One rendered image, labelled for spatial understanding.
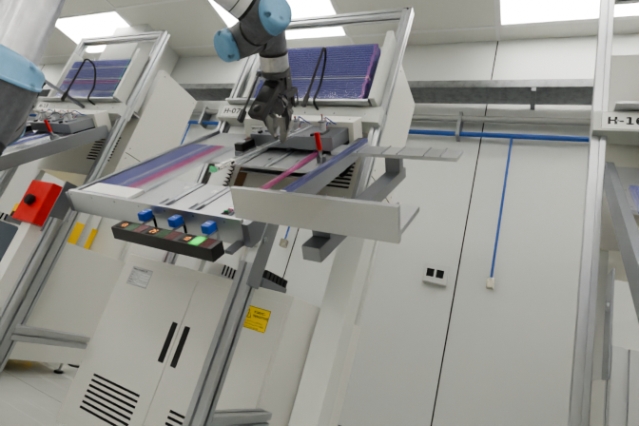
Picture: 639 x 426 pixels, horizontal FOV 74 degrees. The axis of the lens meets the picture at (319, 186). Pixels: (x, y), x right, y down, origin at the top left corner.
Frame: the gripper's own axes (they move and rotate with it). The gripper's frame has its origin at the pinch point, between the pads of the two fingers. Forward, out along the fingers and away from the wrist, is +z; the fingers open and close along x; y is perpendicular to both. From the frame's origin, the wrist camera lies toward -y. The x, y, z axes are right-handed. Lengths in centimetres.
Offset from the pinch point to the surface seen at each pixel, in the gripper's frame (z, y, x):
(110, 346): 61, -49, 42
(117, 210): 14, -33, 36
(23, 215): 34, -33, 94
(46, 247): 25, -45, 57
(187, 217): 7.8, -32.1, 8.4
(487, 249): 130, 128, -60
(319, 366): 19, -49, -37
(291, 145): 14.7, 21.4, 9.4
